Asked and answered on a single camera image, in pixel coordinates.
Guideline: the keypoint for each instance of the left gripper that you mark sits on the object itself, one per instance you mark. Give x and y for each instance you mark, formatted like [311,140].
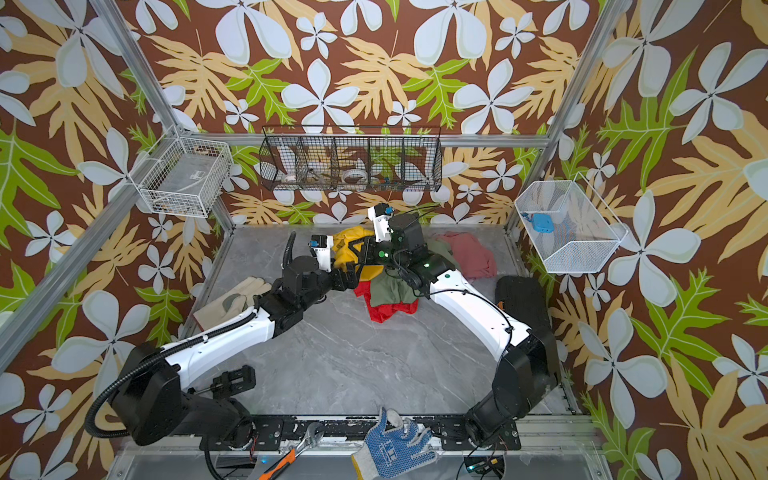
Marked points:
[340,283]

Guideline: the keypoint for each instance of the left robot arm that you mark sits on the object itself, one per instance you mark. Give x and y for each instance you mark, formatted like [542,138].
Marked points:
[151,400]

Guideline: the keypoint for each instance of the red cloth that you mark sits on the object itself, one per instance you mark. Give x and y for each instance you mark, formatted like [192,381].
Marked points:
[382,313]

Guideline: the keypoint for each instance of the pink cloth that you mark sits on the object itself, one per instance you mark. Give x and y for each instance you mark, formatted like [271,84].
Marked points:
[474,259]

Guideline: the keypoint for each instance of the black pad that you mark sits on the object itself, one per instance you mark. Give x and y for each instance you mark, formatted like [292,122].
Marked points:
[523,299]

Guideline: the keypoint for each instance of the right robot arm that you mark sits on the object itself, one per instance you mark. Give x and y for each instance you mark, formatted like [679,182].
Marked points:
[523,376]

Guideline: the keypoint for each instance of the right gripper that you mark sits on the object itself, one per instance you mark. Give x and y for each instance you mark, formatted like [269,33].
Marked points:
[372,251]

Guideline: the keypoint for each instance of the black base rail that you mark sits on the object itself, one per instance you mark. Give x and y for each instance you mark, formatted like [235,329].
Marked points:
[271,433]

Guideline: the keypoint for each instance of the white wire basket right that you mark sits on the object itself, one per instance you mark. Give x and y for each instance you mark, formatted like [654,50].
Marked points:
[587,231]

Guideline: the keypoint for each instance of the beige work glove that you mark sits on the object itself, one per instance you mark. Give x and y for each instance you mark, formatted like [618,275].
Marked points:
[231,303]

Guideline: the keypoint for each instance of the blue object in basket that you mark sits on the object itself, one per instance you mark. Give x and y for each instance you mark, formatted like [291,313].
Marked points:
[540,222]

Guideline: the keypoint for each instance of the white wire basket left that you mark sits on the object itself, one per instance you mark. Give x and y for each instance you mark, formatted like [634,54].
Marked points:
[182,174]

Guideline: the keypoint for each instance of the white wire basket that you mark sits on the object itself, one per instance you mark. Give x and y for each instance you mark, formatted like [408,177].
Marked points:
[182,174]
[587,231]

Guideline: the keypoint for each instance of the blue dotted work glove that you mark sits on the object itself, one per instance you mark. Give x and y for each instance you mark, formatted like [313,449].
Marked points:
[394,446]

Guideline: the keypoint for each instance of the orange handled wrench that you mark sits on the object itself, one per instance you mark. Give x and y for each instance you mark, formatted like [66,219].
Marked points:
[312,437]

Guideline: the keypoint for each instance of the olive green cloth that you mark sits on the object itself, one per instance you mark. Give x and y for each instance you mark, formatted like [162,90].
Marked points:
[388,289]

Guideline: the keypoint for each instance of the black wire basket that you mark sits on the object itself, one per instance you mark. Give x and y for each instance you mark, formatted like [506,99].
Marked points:
[396,158]

